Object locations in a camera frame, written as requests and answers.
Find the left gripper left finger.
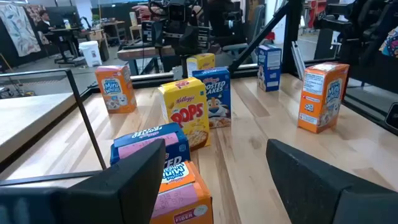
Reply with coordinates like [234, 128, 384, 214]
[0, 139, 167, 224]

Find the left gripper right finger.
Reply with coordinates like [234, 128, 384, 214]
[266, 139, 398, 224]

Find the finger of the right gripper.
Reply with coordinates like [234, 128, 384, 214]
[177, 26, 203, 56]
[154, 21, 171, 47]

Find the yellow Corn Pops cereal box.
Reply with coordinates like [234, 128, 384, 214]
[157, 77, 211, 152]
[185, 52, 216, 78]

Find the orange Mini Wheats cereal box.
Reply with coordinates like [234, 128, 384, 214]
[95, 64, 137, 114]
[297, 61, 350, 134]
[149, 161, 215, 224]

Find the blue Frosted Flakes cereal box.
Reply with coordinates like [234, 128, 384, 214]
[256, 44, 282, 93]
[192, 67, 233, 129]
[109, 122, 192, 169]

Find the person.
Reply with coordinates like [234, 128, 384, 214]
[132, 4, 169, 18]
[35, 9, 58, 35]

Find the white plastic bin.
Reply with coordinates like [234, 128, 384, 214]
[78, 40, 103, 68]

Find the black office desk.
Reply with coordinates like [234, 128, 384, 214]
[49, 27, 81, 65]

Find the patterned hanging cloth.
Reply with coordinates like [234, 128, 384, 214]
[0, 3, 42, 57]

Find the colourful printed cloth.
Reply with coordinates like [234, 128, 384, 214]
[378, 26, 398, 58]

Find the black aluminium table frame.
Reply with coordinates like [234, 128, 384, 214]
[79, 0, 398, 136]

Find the silver metal bracket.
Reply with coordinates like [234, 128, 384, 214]
[290, 40, 307, 80]

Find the wooden shelf black metal frame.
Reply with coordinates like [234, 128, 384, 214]
[0, 68, 108, 187]

